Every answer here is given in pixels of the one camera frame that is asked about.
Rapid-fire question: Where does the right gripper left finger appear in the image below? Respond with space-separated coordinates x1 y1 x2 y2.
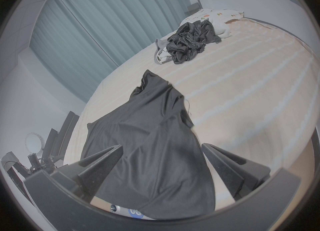
51 145 124 198

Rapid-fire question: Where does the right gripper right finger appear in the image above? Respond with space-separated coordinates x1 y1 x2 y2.
201 143 272 198

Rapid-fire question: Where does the black T-shirt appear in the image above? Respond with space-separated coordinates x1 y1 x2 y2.
80 69 216 220

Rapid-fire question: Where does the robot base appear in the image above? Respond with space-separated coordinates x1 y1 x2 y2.
107 202 157 221

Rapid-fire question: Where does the bed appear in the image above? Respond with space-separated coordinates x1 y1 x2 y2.
64 0 320 213

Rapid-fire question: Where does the pile of clothes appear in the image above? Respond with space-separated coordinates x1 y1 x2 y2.
154 17 232 65

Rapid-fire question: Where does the round white framed mirror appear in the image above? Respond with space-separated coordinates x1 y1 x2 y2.
25 132 45 154

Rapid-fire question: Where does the blue-green curtain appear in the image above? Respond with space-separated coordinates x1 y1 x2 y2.
54 0 194 66
29 0 118 104

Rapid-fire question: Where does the white printed pillow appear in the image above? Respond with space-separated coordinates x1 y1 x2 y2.
180 9 244 26

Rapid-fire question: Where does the grey bedside table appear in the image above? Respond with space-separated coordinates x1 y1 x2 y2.
186 3 200 15

